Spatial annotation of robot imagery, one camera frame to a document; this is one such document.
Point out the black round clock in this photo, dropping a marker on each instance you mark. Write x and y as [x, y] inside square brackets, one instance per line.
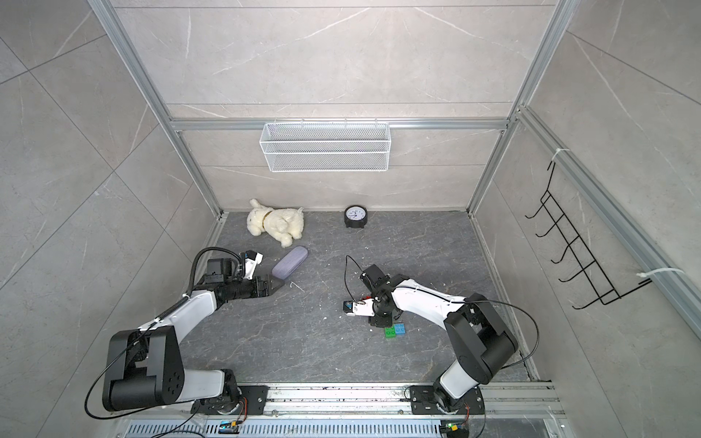
[355, 216]

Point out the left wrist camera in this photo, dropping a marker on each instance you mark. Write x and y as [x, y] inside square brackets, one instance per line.
[250, 260]

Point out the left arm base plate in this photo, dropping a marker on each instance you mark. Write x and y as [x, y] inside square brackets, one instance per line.
[249, 399]

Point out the green long lego brick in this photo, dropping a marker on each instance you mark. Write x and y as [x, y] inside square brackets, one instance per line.
[390, 332]

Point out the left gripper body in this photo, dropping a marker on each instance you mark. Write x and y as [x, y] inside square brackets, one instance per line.
[246, 289]

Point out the aluminium mounting rail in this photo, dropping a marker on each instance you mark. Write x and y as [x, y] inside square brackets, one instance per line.
[366, 410]

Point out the purple glasses case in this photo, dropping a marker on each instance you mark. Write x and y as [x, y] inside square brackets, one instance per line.
[288, 264]

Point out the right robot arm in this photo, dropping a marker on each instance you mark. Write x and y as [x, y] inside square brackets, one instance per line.
[480, 338]

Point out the black wall hook rack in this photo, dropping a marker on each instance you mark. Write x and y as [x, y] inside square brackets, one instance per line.
[576, 249]

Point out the cream plush dog toy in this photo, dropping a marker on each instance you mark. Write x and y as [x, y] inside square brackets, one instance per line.
[284, 225]

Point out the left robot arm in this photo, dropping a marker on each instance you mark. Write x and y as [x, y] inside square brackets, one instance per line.
[146, 368]

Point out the white wire basket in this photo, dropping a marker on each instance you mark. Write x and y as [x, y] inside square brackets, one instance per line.
[326, 147]

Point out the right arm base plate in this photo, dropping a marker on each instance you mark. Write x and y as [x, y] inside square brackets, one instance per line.
[431, 400]

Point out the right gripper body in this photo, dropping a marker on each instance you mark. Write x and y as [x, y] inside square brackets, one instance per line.
[381, 318]

